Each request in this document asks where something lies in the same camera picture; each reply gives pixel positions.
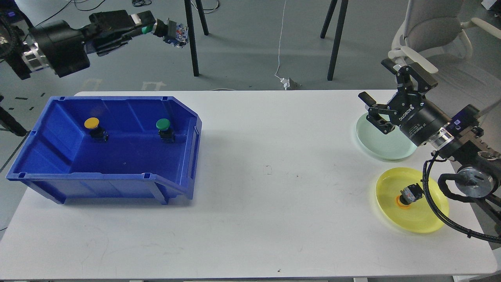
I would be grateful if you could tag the black tripod left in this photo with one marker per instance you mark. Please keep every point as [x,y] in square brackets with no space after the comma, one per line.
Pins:
[191,31]

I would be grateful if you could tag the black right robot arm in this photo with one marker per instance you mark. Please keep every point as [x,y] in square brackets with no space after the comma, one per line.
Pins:
[455,139]

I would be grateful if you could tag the white power adapter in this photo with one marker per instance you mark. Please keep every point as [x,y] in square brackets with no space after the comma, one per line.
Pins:
[290,84]

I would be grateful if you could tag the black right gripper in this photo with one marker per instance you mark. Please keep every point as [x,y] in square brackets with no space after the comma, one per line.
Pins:
[416,117]

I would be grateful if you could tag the grey office chair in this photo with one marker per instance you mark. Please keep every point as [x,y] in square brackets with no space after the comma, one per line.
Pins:
[433,36]

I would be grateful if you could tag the pale green plate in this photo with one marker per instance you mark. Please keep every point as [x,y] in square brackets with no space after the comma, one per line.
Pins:
[392,146]

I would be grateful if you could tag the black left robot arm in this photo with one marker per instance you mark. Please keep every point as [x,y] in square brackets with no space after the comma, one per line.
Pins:
[12,44]

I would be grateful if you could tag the blue plastic bin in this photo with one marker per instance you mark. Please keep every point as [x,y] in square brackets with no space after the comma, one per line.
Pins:
[60,160]

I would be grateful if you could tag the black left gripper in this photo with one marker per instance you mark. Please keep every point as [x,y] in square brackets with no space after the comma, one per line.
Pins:
[65,50]

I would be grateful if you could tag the black tripod right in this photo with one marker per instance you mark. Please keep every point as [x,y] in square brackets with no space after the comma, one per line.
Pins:
[338,33]

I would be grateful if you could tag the green push button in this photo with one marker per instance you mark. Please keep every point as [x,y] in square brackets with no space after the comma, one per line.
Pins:
[171,32]
[165,131]

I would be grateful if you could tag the yellow plate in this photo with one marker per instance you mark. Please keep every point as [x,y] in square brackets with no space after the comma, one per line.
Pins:
[419,217]

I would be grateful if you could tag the black tripod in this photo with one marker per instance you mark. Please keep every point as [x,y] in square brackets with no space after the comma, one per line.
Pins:
[191,31]
[338,33]

